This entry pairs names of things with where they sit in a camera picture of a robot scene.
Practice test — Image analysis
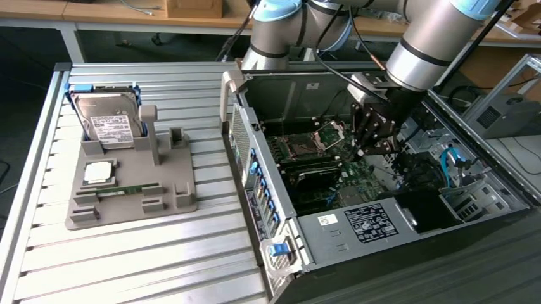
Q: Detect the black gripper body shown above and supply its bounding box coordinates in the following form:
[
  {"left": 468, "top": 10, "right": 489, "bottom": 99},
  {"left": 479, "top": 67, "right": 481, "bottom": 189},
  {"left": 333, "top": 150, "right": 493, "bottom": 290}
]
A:
[{"left": 365, "top": 88, "right": 426, "bottom": 140}]

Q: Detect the graphics card with black fan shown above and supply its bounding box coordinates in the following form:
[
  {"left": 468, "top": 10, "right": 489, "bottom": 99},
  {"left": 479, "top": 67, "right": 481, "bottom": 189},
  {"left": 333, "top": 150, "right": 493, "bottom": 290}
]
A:
[{"left": 289, "top": 165, "right": 345, "bottom": 194}]

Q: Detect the open metal socket cover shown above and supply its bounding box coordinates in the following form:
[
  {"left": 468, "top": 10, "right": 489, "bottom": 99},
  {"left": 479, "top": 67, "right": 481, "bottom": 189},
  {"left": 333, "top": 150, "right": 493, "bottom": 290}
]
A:
[{"left": 312, "top": 120, "right": 346, "bottom": 151}]

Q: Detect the metal disk bay cage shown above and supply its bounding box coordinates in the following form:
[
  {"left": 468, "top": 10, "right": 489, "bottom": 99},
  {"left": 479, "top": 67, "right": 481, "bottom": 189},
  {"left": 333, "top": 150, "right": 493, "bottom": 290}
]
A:
[{"left": 397, "top": 94, "right": 449, "bottom": 165}]

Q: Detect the green motherboard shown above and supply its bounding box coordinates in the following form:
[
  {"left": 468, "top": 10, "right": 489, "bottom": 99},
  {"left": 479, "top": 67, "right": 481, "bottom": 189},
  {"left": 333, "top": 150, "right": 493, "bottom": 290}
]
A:
[{"left": 264, "top": 118, "right": 388, "bottom": 216}]

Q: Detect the CPU socket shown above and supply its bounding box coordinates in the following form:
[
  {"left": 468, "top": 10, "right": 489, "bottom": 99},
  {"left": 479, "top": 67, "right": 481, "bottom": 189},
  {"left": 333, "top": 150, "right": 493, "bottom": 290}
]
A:
[{"left": 284, "top": 134, "right": 326, "bottom": 159}]

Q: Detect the grey chipset heatsink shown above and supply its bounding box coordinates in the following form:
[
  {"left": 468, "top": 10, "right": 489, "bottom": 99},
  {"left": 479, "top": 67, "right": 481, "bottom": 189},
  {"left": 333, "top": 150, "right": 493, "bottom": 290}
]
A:
[{"left": 337, "top": 186, "right": 368, "bottom": 206}]

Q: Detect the black stand pole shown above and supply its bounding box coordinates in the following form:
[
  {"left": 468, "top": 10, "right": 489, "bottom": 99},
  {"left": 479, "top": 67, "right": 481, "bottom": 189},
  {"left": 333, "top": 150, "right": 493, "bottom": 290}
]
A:
[{"left": 430, "top": 18, "right": 520, "bottom": 93}]

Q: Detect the grey computer tower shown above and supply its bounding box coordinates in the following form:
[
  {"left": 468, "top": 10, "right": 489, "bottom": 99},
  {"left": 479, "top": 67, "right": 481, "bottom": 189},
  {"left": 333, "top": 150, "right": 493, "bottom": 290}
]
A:
[{"left": 463, "top": 91, "right": 541, "bottom": 140}]

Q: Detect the grey power supply unit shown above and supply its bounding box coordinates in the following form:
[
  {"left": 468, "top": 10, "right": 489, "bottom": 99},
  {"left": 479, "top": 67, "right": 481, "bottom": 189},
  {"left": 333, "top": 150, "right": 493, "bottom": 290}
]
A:
[{"left": 296, "top": 202, "right": 420, "bottom": 263}]

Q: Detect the open grey PC case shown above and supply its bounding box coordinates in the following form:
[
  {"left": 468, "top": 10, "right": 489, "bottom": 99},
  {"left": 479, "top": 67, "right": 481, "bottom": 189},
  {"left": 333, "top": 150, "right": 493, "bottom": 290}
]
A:
[{"left": 221, "top": 61, "right": 541, "bottom": 304}]

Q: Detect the cardboard packaging piece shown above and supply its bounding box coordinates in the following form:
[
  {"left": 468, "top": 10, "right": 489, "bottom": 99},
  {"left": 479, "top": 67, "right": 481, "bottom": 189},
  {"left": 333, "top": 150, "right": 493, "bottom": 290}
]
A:
[{"left": 509, "top": 3, "right": 541, "bottom": 35}]

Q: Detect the hard disk with blue carrier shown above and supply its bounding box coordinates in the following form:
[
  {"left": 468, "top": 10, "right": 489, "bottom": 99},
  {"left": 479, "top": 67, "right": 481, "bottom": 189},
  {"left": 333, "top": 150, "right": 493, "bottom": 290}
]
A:
[{"left": 63, "top": 82, "right": 147, "bottom": 150}]

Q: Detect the green RAM stick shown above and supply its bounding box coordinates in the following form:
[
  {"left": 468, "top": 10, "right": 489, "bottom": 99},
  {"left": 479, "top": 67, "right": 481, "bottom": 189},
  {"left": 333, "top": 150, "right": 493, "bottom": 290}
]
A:
[{"left": 97, "top": 185, "right": 145, "bottom": 198}]

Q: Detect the grey parts rack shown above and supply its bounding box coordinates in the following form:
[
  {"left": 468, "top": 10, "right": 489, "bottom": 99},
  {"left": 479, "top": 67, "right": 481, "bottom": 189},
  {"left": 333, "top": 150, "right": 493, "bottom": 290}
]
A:
[{"left": 66, "top": 105, "right": 199, "bottom": 231}]

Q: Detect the silver CPU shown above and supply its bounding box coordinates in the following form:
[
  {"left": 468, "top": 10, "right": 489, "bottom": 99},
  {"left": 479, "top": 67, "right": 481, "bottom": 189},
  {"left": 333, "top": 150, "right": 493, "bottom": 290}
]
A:
[{"left": 83, "top": 161, "right": 114, "bottom": 186}]

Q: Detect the long wooden desk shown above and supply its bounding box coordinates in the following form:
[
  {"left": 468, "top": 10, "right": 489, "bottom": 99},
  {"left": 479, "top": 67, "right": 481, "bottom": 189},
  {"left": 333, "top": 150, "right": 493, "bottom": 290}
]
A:
[{"left": 0, "top": 0, "right": 541, "bottom": 64}]

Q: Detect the black looped wire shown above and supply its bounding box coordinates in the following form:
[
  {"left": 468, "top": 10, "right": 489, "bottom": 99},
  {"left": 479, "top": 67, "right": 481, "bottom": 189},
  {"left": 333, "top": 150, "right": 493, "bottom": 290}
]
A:
[{"left": 328, "top": 88, "right": 356, "bottom": 121}]

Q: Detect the black wire bundle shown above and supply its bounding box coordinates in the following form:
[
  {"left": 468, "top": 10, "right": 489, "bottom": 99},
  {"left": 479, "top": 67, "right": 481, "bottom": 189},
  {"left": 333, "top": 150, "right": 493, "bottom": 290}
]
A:
[{"left": 390, "top": 155, "right": 445, "bottom": 191}]

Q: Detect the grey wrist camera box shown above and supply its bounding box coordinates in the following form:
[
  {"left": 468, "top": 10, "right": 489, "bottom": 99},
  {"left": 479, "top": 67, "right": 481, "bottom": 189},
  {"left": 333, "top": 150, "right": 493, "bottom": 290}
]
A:
[{"left": 346, "top": 72, "right": 393, "bottom": 105}]

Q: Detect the blue disk wire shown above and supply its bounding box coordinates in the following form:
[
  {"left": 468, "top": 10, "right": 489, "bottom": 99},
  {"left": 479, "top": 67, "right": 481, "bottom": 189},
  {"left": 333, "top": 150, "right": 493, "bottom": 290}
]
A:
[{"left": 438, "top": 144, "right": 473, "bottom": 187}]

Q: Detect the black coiled cable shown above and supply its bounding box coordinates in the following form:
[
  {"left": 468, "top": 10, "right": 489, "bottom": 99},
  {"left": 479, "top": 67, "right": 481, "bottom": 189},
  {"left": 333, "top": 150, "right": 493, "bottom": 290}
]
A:
[{"left": 448, "top": 85, "right": 483, "bottom": 110}]

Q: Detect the aluminium profile frame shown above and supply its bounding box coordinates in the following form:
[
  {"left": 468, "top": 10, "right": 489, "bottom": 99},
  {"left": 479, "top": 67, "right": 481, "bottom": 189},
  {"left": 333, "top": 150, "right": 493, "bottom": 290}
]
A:
[{"left": 492, "top": 53, "right": 541, "bottom": 96}]

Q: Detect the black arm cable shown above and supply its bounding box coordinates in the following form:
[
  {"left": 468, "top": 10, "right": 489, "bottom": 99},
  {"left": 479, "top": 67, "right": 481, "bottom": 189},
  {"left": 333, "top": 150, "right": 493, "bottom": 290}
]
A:
[{"left": 214, "top": 0, "right": 393, "bottom": 103}]

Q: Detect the grey network cable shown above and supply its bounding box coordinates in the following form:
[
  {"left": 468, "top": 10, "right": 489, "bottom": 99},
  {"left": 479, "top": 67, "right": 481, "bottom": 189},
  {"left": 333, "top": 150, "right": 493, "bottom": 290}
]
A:
[{"left": 121, "top": 0, "right": 165, "bottom": 16}]

